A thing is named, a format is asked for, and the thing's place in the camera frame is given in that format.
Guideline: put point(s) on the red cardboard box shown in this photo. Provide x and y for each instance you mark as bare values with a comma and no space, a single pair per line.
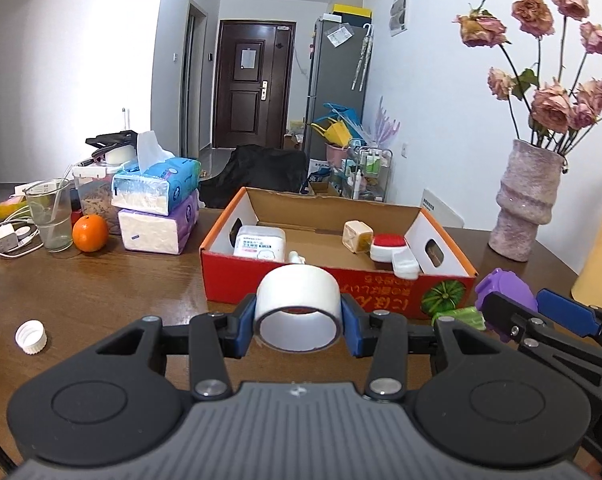
381,292

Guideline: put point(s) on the yellow plastic item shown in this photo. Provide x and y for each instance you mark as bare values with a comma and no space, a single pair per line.
333,132

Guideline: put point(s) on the clear glass cup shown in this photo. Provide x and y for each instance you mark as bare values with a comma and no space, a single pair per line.
51,217

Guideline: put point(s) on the textured pink ceramic vase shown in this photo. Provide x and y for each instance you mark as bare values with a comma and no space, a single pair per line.
526,200

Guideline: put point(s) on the dried pink rose bouquet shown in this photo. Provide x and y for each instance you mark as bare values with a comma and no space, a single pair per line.
551,105

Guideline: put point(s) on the dark brown door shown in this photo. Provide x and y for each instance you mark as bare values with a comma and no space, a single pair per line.
251,85

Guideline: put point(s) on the white trolley rack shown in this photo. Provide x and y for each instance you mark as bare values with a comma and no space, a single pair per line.
368,170

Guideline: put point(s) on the yellow and pink packet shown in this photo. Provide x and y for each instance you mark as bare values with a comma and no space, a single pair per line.
3,207

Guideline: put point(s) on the white cotton swab container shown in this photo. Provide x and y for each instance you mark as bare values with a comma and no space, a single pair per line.
259,245

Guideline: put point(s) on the purple artificial flowers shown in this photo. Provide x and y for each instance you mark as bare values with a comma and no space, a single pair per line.
386,122

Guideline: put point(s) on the blue tissue pack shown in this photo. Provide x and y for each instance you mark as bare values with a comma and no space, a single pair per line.
156,182

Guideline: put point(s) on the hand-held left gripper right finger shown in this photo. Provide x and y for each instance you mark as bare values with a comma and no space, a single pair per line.
351,330

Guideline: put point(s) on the white ribbed bottle cap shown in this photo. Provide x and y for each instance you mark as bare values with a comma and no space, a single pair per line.
31,337

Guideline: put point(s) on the purple plastic toy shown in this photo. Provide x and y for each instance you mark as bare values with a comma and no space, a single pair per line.
503,285

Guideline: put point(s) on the small white plastic piece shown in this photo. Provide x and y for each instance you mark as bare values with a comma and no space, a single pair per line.
296,258

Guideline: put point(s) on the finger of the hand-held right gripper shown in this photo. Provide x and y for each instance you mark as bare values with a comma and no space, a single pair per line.
511,317
566,310

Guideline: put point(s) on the grey refrigerator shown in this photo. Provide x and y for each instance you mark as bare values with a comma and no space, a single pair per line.
336,70

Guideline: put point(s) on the clear folded umbrella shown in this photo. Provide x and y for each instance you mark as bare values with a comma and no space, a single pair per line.
362,60

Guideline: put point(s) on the wall picture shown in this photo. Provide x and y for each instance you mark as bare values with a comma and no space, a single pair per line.
399,12

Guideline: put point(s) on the black bag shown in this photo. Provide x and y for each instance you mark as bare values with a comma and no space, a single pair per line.
258,172

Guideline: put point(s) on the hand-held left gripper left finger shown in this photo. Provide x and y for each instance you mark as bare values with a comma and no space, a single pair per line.
246,327

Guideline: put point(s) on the clear food storage container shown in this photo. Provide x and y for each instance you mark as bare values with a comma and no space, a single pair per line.
93,195

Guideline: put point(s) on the green packet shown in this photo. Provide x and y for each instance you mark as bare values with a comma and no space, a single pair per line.
456,317

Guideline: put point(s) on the black folded stand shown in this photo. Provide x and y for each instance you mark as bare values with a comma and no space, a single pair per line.
111,139

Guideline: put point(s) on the beige square container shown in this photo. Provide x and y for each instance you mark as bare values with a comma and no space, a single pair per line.
357,235

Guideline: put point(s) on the blue plastic bag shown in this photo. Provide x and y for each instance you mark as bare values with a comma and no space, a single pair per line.
341,115

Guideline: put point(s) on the white tape roll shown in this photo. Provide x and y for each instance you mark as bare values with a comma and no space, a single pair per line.
301,290

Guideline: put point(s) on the yellow box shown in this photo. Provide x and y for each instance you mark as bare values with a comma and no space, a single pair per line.
351,9

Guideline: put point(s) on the orange fruit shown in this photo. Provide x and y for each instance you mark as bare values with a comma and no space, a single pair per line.
89,232

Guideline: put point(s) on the purple and white tissue pack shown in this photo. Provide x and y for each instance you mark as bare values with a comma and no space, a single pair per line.
156,227

